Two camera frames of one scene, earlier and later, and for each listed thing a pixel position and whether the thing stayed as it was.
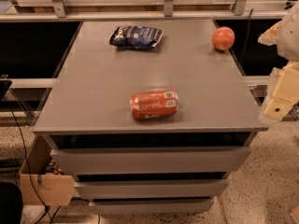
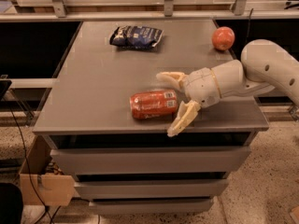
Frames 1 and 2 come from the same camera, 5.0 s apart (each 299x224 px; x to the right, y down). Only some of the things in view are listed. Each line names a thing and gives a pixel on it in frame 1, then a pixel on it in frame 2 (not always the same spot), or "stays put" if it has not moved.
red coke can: x=154 y=104 stays put
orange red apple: x=222 y=38 stays put
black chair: x=10 y=203 stays put
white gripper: x=290 y=36 to x=200 y=86
